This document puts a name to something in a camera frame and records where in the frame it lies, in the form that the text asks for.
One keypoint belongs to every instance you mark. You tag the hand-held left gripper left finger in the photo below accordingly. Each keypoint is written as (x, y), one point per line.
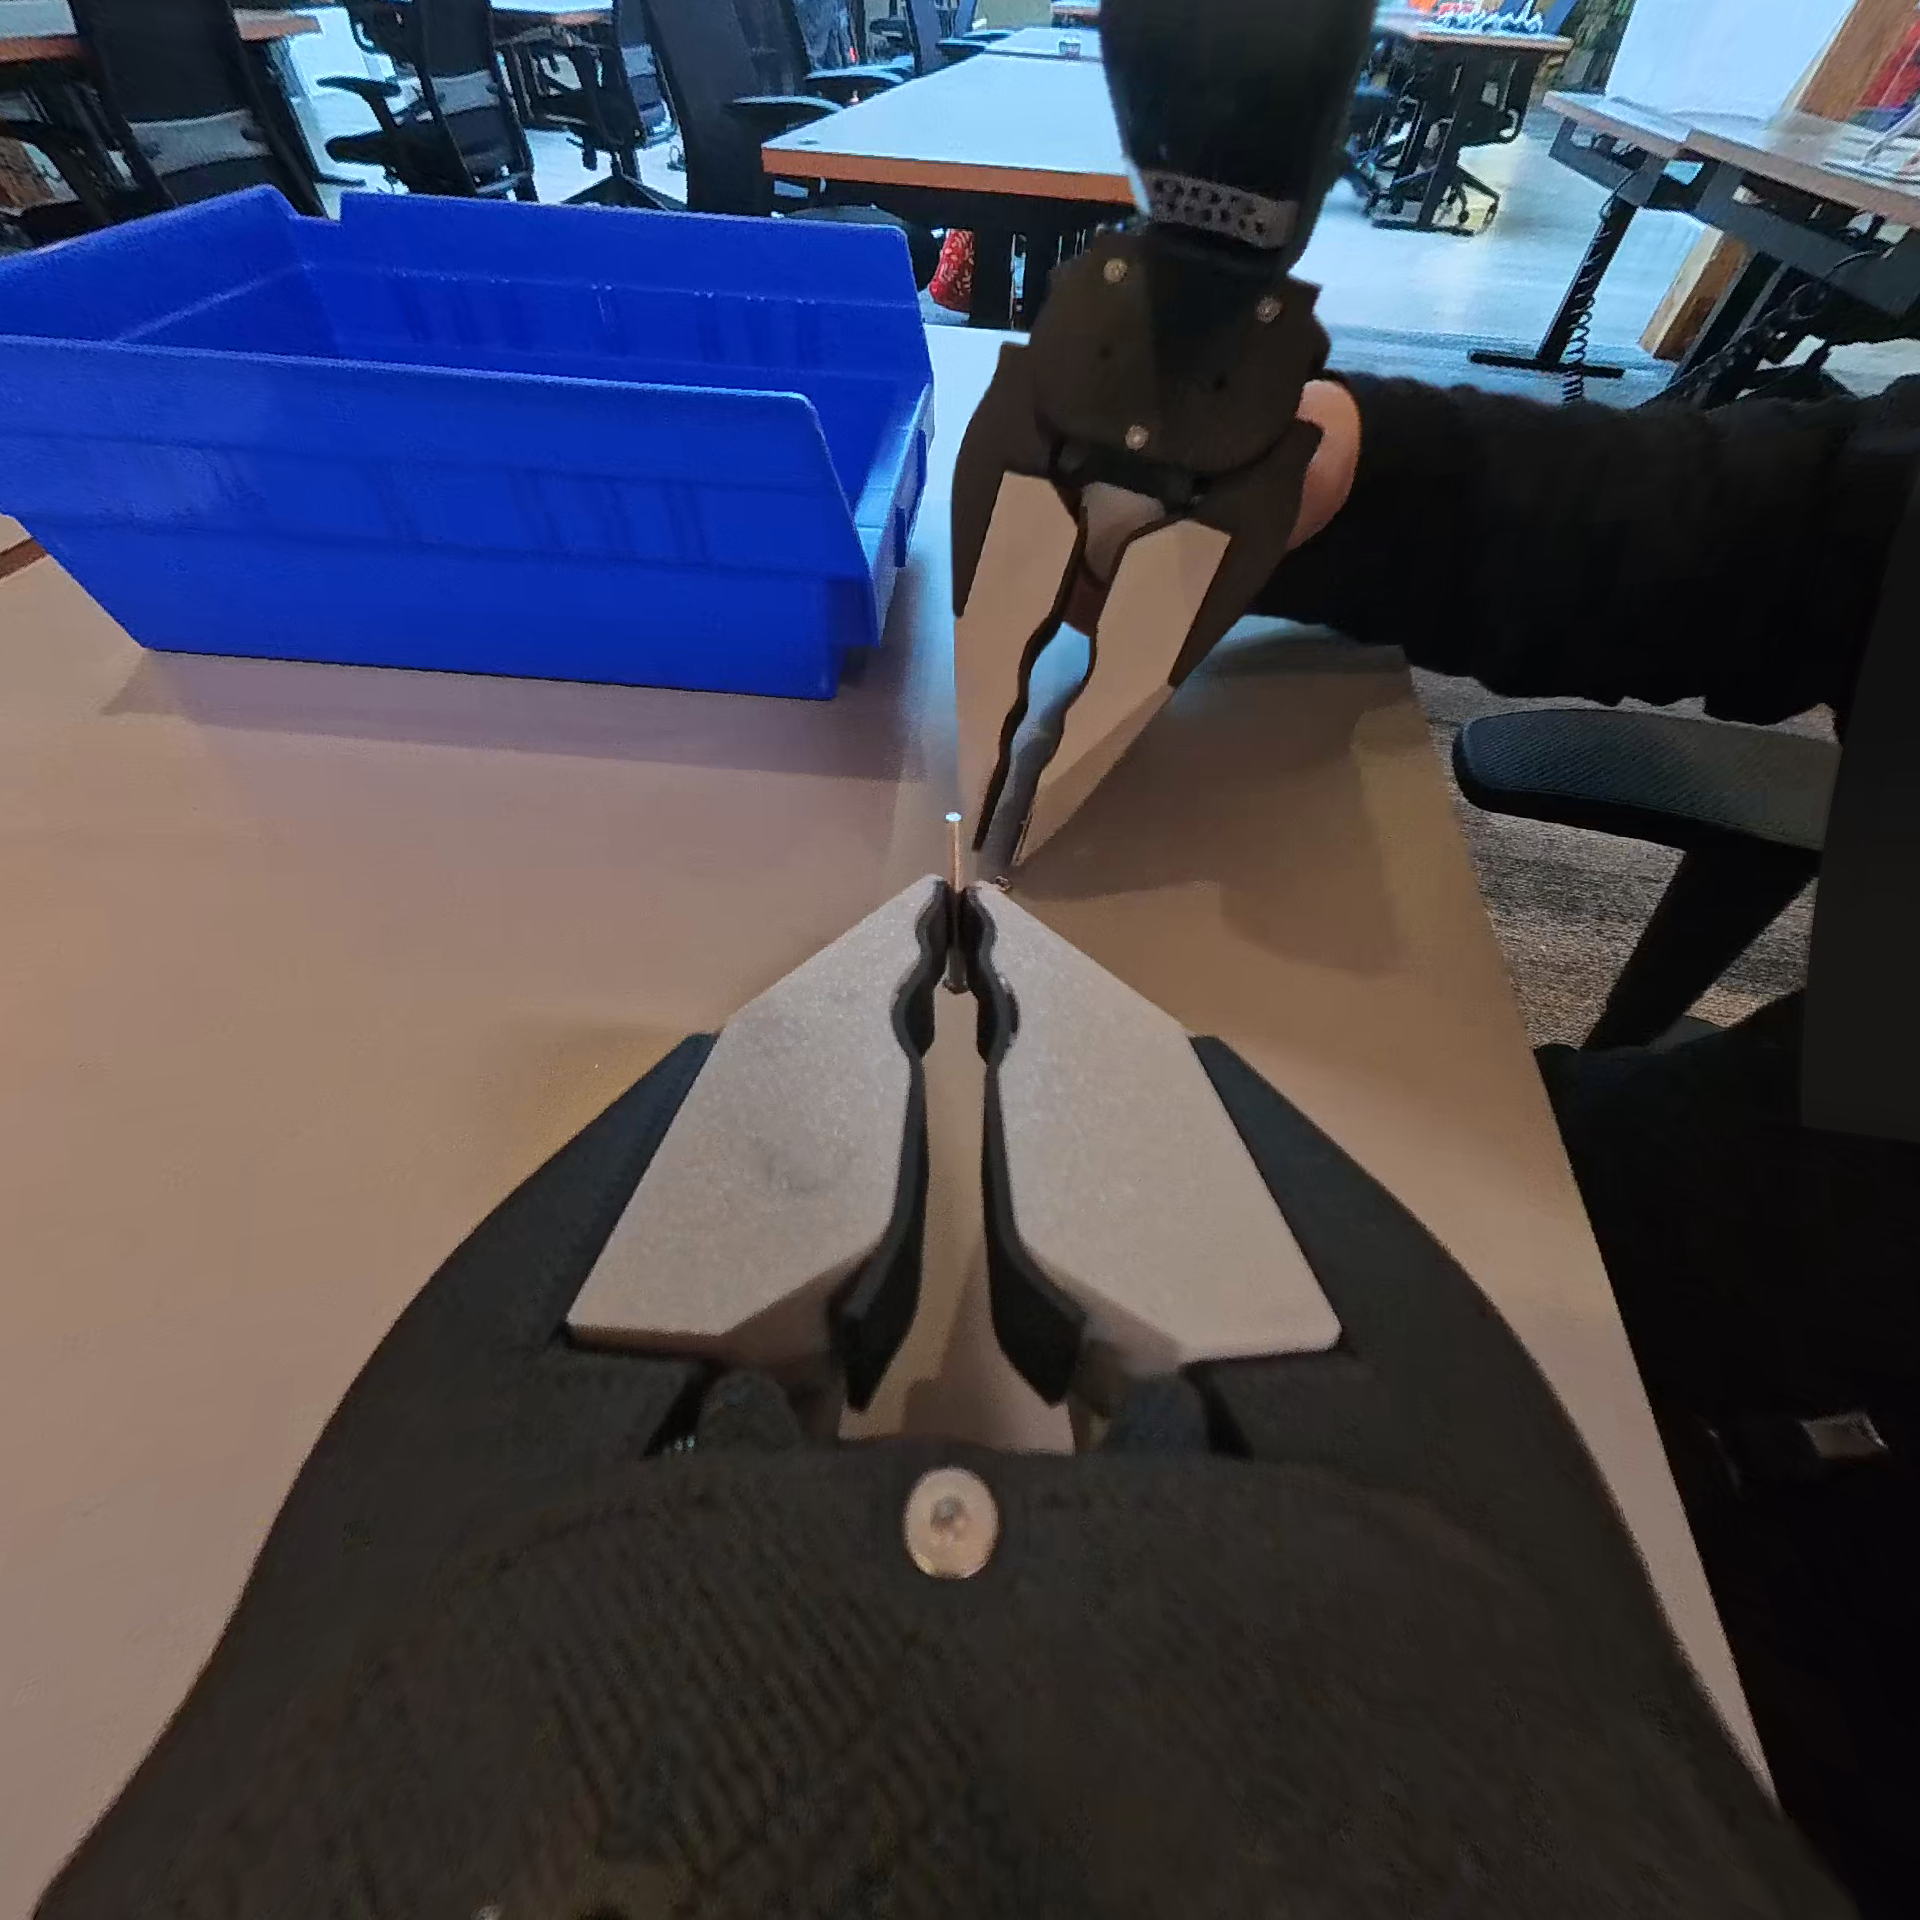
(750, 1186)

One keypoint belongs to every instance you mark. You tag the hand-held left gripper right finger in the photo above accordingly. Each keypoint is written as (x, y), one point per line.
(1156, 1186)

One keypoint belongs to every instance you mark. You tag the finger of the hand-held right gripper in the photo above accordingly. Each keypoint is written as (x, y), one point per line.
(1156, 646)
(1004, 586)

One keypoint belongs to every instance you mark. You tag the small metal screw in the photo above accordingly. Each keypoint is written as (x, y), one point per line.
(951, 870)

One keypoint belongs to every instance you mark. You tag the large blue plastic bin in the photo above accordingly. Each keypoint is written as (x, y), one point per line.
(452, 524)

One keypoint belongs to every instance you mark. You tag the person's right forearm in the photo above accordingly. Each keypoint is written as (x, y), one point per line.
(1576, 524)

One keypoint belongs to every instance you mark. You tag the wood-edged background desk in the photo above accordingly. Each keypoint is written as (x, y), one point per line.
(1724, 166)
(960, 137)

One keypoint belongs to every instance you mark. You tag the person's right hand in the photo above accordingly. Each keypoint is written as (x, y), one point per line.
(1333, 466)

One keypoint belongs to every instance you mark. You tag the red bag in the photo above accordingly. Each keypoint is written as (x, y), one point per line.
(953, 271)

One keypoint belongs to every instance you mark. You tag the wooden pillar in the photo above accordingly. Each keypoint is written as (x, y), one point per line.
(1704, 294)

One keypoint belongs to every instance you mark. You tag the person's body in black clothes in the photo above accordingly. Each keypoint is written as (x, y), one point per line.
(1724, 1277)

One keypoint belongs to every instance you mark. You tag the white cardboard box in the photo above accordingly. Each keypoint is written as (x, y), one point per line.
(1711, 54)

